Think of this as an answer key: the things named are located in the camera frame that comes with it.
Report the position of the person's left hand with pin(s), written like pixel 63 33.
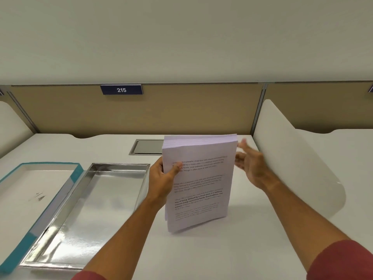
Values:
pixel 156 183

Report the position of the person's right hand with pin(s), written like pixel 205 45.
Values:
pixel 256 167

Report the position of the person's right fingers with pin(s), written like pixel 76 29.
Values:
pixel 242 158

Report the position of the person's left thumb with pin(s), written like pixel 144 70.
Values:
pixel 176 170

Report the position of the stack of printed paper sheets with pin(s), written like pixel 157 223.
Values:
pixel 201 183

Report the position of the person's left forearm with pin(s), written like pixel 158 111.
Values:
pixel 128 239

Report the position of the person's right forearm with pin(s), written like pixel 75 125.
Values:
pixel 297 218

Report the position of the white curved side divider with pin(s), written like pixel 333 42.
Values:
pixel 294 166
pixel 13 125

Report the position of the beige desk partition panel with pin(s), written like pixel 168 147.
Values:
pixel 326 107
pixel 174 113

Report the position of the silver foil-lined box tray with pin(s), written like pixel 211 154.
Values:
pixel 96 212

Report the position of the blue number sign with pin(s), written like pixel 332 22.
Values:
pixel 121 90

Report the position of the red left sleeve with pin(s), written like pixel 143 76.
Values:
pixel 89 276

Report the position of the red sleeve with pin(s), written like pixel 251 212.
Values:
pixel 89 276
pixel 343 262

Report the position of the red right sleeve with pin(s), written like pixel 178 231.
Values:
pixel 343 262

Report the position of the teal box lid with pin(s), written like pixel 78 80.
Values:
pixel 26 198

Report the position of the grey metal partition post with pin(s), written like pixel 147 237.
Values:
pixel 23 112
pixel 259 110

